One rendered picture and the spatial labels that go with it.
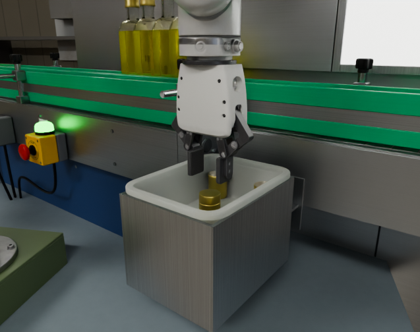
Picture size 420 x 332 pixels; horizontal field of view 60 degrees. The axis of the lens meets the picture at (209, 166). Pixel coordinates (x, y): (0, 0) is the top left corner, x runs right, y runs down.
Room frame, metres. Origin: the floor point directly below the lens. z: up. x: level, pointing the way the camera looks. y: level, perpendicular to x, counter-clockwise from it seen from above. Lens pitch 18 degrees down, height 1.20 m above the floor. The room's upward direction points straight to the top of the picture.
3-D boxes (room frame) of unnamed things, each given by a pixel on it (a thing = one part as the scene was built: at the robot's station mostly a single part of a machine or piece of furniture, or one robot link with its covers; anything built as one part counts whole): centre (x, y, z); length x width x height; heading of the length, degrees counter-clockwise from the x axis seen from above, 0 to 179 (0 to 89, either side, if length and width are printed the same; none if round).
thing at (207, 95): (0.53, 0.00, 1.13); 0.10 x 0.07 x 0.11; 51
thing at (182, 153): (0.69, 0.02, 1.02); 0.09 x 0.04 x 0.07; 142
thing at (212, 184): (0.62, -0.01, 0.96); 0.04 x 0.04 x 0.04
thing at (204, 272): (0.55, -0.02, 0.92); 0.27 x 0.17 x 0.15; 142
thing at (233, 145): (0.50, -0.03, 1.04); 0.03 x 0.03 x 0.07; 51
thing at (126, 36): (0.95, 0.19, 1.16); 0.06 x 0.06 x 0.21; 53
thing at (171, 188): (0.52, 0.00, 0.97); 0.22 x 0.17 x 0.09; 142
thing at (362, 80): (0.69, -0.29, 1.11); 0.07 x 0.04 x 0.13; 142
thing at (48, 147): (0.88, 0.41, 0.96); 0.07 x 0.07 x 0.07; 52
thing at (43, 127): (0.88, 0.41, 1.01); 0.05 x 0.05 x 0.03
